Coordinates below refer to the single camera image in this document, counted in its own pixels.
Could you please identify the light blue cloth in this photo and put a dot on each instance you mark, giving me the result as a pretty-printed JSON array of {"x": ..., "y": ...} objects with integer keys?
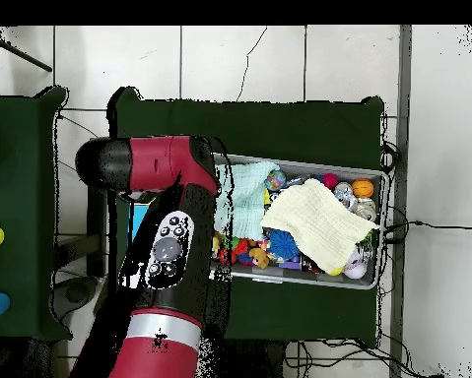
[{"x": 251, "y": 197}]

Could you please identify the cream yellow cloth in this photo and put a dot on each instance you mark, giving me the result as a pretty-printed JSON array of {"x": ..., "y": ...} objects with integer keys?
[{"x": 318, "y": 224}]

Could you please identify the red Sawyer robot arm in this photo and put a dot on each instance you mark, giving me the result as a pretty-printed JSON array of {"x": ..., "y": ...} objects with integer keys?
[{"x": 160, "y": 161}]

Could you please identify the wooden box with three holes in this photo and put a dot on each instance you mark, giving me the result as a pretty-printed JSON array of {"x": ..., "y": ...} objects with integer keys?
[{"x": 141, "y": 216}]

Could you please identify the shallow silver mesh bin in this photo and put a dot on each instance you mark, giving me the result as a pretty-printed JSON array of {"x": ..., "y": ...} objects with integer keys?
[{"x": 338, "y": 281}]

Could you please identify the yellow toy wedge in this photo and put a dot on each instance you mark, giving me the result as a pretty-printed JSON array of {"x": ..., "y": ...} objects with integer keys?
[{"x": 266, "y": 197}]

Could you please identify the colourful spiky caterpillar toy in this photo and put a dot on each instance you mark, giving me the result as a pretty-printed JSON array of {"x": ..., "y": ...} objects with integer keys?
[{"x": 237, "y": 246}]

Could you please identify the globe print ball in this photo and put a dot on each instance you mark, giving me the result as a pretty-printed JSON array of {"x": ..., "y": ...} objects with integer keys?
[{"x": 275, "y": 180}]

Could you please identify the brown teddy plush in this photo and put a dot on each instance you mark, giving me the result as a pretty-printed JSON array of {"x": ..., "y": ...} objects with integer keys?
[{"x": 259, "y": 256}]

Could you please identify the large blue spiky ball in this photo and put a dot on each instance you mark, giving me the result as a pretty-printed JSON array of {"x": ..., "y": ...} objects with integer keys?
[{"x": 283, "y": 244}]

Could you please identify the pink spiky ball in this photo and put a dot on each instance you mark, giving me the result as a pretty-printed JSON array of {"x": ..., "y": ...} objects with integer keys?
[{"x": 330, "y": 180}]

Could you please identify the yellow ball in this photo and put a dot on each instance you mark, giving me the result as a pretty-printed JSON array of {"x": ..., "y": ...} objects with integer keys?
[{"x": 337, "y": 271}]

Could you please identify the orange ball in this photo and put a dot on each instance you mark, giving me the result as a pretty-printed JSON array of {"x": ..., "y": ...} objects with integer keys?
[{"x": 362, "y": 188}]

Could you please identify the silver can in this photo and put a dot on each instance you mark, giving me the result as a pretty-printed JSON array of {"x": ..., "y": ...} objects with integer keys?
[{"x": 365, "y": 208}]

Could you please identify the white ball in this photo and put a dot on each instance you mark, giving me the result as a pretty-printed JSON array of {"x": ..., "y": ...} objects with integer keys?
[{"x": 355, "y": 268}]

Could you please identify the grey round floor base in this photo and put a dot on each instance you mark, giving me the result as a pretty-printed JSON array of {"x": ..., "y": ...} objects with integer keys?
[{"x": 76, "y": 293}]

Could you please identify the dark green side table cloth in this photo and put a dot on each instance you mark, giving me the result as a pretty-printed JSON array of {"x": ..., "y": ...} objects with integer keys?
[{"x": 18, "y": 177}]

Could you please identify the black tripod leg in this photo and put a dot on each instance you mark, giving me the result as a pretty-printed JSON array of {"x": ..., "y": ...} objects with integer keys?
[{"x": 22, "y": 55}]

